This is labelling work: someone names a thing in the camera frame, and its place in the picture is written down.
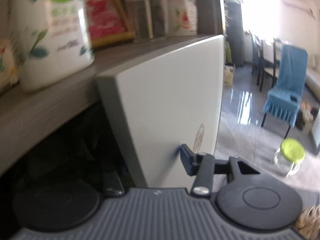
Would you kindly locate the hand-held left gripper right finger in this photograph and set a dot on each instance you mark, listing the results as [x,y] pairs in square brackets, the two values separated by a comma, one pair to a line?
[186,158]

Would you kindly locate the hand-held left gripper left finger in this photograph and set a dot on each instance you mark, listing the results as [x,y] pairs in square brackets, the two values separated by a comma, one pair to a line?
[112,182]

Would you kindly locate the white cabinet door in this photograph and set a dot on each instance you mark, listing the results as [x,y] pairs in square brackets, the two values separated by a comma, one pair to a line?
[162,100]

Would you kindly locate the paper bag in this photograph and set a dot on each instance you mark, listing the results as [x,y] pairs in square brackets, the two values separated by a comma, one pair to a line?
[228,75]

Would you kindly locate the green round stool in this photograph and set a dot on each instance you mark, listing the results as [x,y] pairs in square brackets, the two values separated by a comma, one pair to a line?
[292,148]

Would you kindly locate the dark wooden dining chair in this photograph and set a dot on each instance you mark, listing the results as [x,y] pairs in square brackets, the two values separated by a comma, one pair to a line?
[274,52]
[255,55]

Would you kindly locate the blue covered chair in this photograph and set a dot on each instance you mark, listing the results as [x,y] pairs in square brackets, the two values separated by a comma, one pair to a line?
[287,80]

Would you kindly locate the white canister with green lid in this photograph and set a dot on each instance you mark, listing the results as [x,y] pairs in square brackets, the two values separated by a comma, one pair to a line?
[55,55]

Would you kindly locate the glass jar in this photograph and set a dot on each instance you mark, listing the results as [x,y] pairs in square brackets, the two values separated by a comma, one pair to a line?
[158,17]
[141,17]

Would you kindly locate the white floral box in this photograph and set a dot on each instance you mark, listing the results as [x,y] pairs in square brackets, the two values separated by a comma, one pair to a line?
[180,10]

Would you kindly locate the green plant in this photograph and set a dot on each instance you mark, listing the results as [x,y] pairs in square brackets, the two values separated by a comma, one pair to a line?
[226,12]

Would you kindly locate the printed package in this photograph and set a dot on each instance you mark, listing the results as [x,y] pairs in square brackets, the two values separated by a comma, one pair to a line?
[7,65]

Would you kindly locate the framed red picture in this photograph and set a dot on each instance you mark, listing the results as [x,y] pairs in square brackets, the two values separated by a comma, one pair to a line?
[105,20]

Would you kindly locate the bright window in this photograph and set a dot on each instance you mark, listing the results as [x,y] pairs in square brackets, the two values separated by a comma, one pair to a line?
[262,12]

